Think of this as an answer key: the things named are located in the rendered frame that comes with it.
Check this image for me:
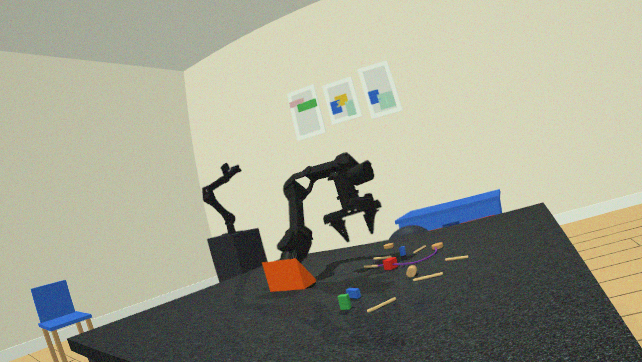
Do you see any small green block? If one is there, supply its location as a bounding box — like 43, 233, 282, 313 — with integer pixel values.
338, 294, 351, 310

